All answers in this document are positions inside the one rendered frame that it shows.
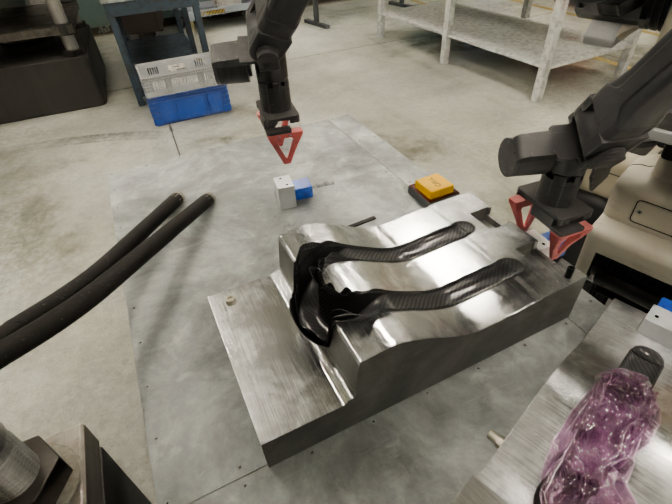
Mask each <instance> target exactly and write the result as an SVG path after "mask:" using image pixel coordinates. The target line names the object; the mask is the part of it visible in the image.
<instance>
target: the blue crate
mask: <svg viewBox="0 0 672 504"><path fill-rule="evenodd" d="M146 100H147V103H148V106H149V109H150V112H151V114H152V117H153V120H154V123H155V126H162V125H167V124H171V123H176V122H181V121H185V120H190V119H195V118H199V117H204V116H208V115H213V114H218V113H222V112H227V111H230V110H232V107H231V103H230V98H229V93H228V88H227V84H225V85H215V86H210V87H204V88H199V89H194V90H189V91H184V92H179V93H174V94H169V95H164V96H158V97H153V98H146Z"/></svg>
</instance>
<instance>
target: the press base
mask: <svg viewBox="0 0 672 504"><path fill-rule="evenodd" d="M100 462H101V477H102V493H103V504H152V503H151V502H150V501H149V500H148V499H147V497H146V496H145V495H144V494H143V493H142V492H141V491H140V489H139V488H138V487H137V486H136V485H135V484H134V483H133V481H132V480H131V479H130V478H129V477H128V476H127V475H126V473H125V472H124V471H123V470H122V469H121V468H120V467H119V465H118V464H117V463H116V462H115V461H114V460H113V459H112V457H111V456H110V455H109V454H108V453H107V452H106V451H105V450H104V448H103V447H100Z"/></svg>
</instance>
